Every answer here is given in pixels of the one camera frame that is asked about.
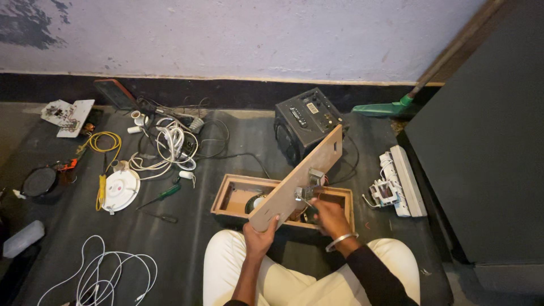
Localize person's right hand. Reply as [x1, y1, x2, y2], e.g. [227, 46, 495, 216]
[309, 198, 354, 248]

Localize person's left hand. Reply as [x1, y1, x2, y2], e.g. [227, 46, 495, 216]
[243, 214, 281, 261]

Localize wooden back panel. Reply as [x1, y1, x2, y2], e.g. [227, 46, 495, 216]
[248, 124, 344, 233]

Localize metal transformer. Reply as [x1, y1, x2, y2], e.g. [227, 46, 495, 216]
[308, 168, 327, 187]

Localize open wooden speaker box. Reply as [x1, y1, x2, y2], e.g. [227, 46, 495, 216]
[210, 173, 356, 234]

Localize person's cream trousers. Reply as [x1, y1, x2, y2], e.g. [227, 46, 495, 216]
[203, 229, 422, 306]

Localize white power strip base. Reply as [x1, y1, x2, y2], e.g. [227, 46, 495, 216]
[378, 152, 411, 218]

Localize black amplifier speaker cabinet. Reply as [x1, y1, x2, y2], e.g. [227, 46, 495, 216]
[273, 87, 350, 167]

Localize long white power strip cover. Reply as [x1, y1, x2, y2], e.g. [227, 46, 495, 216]
[389, 144, 428, 218]

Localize green broom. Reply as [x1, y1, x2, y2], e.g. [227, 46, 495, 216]
[351, 82, 426, 118]

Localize small white capsule part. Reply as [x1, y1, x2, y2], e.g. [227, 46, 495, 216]
[178, 170, 197, 188]

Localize white round light fitting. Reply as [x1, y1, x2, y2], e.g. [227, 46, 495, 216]
[101, 160, 141, 215]

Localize black tablet with red edge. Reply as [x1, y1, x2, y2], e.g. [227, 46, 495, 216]
[93, 78, 139, 111]

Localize white circuit board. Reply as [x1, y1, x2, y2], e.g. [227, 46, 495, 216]
[40, 99, 96, 139]

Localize black round speaker driver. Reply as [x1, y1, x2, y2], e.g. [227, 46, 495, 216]
[20, 167, 59, 198]

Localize white plastic bottle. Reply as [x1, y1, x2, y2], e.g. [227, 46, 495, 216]
[2, 220, 46, 259]

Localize silver bracelet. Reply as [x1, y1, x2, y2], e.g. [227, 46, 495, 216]
[326, 232, 360, 253]

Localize black speaker cable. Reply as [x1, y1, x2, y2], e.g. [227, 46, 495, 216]
[326, 132, 360, 186]

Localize white square plastic frame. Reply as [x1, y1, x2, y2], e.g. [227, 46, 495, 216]
[362, 179, 399, 209]

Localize tangle of black cables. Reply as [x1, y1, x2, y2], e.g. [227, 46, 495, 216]
[136, 97, 273, 180]

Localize black handled screwdriver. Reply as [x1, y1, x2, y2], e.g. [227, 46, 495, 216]
[142, 210, 179, 224]

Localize green handled screwdriver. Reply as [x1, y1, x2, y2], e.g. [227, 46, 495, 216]
[135, 183, 182, 211]

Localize tangle of white cables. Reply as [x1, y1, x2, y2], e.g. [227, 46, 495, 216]
[127, 117, 200, 181]

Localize yellow handled tester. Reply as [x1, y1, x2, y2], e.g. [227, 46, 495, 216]
[95, 153, 109, 212]

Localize yellow coiled cable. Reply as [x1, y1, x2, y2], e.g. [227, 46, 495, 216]
[76, 131, 123, 156]

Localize thin white loose cable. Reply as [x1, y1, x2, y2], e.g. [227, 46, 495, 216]
[36, 235, 159, 306]

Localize orange handled pliers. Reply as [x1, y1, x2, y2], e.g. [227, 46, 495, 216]
[53, 158, 80, 172]

